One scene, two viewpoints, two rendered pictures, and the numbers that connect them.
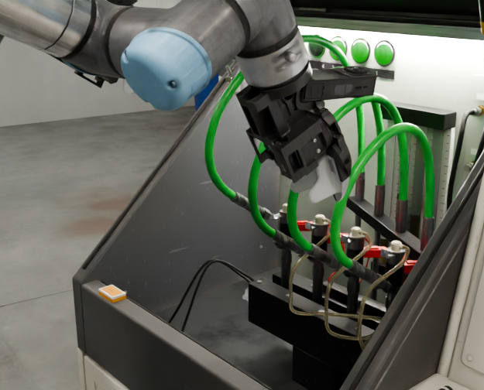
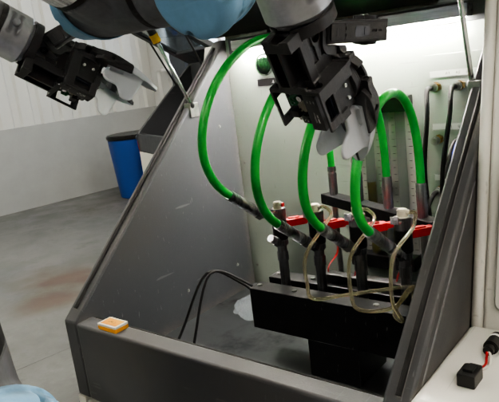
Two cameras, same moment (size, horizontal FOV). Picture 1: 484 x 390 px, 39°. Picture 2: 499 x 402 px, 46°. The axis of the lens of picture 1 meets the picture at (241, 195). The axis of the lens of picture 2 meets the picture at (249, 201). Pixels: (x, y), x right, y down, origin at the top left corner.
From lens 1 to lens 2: 26 cm
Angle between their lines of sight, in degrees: 11
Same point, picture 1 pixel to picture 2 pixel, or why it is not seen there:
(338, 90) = (358, 31)
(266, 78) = (297, 13)
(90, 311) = (90, 349)
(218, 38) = not seen: outside the picture
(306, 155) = (338, 103)
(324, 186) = (354, 140)
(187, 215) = (168, 241)
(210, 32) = not seen: outside the picture
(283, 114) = (311, 59)
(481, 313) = not seen: outside the picture
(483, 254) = (497, 199)
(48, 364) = not seen: outside the picture
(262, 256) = (239, 273)
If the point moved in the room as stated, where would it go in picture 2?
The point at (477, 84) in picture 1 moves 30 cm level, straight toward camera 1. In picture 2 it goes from (429, 64) to (464, 66)
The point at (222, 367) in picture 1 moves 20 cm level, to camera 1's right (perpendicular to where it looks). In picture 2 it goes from (255, 368) to (383, 341)
